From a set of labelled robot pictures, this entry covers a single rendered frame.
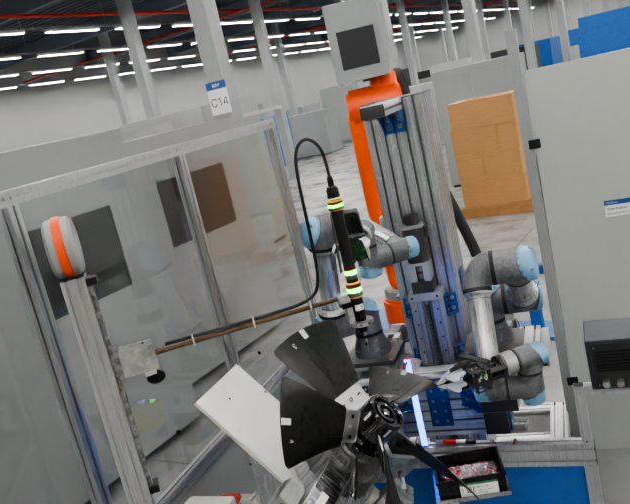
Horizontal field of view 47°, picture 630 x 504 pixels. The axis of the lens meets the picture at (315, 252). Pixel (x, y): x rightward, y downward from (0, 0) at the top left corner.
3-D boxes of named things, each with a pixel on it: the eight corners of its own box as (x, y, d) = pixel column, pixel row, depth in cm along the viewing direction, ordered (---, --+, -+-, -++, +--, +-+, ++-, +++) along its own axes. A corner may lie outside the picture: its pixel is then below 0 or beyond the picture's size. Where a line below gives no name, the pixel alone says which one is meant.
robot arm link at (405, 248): (359, 226, 287) (423, 264, 244) (334, 233, 283) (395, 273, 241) (355, 199, 283) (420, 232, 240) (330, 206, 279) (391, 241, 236)
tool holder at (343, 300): (347, 332, 201) (340, 299, 199) (340, 326, 208) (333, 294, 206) (377, 323, 203) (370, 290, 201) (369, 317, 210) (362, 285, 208)
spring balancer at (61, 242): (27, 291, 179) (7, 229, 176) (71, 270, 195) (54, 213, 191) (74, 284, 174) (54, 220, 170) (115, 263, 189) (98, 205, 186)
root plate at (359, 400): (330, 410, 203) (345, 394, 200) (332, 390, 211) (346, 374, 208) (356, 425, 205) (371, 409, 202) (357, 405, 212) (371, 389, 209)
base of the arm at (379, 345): (360, 346, 308) (355, 325, 306) (394, 343, 303) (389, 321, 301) (351, 361, 294) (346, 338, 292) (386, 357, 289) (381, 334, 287)
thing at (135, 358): (121, 382, 188) (112, 352, 186) (121, 374, 195) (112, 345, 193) (160, 371, 190) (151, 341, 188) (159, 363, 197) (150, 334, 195)
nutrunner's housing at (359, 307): (359, 335, 204) (324, 178, 195) (355, 331, 208) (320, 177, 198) (372, 331, 205) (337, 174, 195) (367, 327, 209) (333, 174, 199)
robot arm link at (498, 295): (474, 313, 286) (468, 281, 284) (509, 309, 282) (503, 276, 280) (473, 324, 275) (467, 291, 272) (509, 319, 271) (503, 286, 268)
